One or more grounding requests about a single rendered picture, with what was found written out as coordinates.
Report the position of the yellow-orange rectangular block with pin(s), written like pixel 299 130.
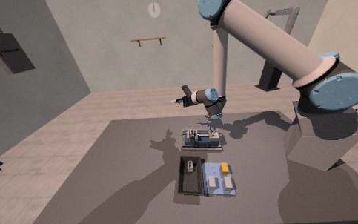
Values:
pixel 224 168

